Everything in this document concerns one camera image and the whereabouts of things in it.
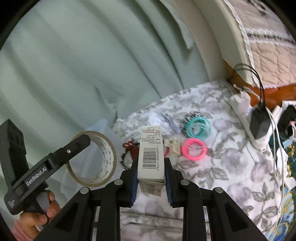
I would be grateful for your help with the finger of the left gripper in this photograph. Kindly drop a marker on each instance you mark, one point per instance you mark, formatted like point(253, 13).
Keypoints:
point(63, 155)

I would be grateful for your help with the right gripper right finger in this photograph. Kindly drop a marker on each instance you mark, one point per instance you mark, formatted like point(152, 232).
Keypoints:
point(184, 193)

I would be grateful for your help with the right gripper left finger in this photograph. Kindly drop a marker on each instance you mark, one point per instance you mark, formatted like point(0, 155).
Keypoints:
point(120, 193)

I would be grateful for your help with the clear packing tape roll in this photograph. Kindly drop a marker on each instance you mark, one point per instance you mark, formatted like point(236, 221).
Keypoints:
point(96, 164)

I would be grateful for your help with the white barcode carton box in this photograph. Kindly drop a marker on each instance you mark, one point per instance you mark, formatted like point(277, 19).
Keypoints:
point(151, 168)

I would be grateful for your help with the person left hand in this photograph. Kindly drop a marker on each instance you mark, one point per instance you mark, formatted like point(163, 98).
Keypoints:
point(29, 220)

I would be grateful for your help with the red black hair accessory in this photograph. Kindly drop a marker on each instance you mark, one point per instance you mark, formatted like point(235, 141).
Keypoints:
point(131, 152)

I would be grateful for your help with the beige tagged small item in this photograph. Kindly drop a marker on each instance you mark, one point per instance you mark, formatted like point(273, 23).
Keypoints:
point(172, 147)

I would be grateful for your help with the floral grey white blanket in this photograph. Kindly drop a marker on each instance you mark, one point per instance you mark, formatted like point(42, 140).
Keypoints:
point(231, 163)

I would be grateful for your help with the crumpled clear wrapper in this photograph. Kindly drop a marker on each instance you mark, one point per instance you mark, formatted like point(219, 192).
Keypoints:
point(166, 123)

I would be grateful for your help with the black white patterned tape roll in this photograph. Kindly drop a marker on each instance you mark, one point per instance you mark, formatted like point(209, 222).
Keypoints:
point(187, 118)

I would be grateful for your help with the pale green curtain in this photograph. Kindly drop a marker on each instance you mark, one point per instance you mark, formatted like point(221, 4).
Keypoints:
point(68, 64)

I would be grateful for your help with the white power strip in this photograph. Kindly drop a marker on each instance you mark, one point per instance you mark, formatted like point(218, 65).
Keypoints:
point(260, 144)

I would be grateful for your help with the black power adapter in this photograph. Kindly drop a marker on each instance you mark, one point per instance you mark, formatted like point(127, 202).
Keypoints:
point(260, 123)

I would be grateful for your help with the white plug adapter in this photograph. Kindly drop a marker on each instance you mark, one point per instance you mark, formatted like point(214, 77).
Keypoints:
point(240, 102)

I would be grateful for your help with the quilted beige bedspread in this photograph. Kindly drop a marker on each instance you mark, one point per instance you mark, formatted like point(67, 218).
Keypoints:
point(269, 45)

